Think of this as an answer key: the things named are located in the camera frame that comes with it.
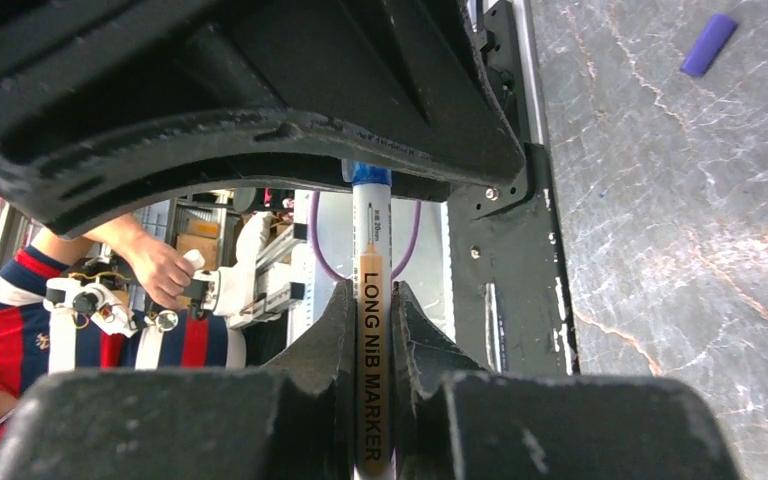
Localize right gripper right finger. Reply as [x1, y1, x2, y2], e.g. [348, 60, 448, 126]
[392, 282, 739, 479]

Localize blue capped white marker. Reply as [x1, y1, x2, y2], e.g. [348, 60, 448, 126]
[346, 161, 396, 479]

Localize cardboard boxes in background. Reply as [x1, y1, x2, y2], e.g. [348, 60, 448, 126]
[174, 216, 222, 269]

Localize purple pen cap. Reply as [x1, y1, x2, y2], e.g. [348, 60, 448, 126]
[679, 13, 739, 78]

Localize operator bare hand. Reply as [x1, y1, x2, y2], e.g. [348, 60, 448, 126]
[121, 234, 195, 310]

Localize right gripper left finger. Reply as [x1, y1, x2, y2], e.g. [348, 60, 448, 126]
[0, 282, 355, 479]

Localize operator striped shirt torso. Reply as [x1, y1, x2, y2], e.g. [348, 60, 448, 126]
[0, 247, 246, 398]

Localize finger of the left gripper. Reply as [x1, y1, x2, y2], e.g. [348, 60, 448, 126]
[0, 1, 526, 237]

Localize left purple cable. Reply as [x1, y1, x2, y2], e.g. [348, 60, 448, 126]
[309, 190, 424, 285]

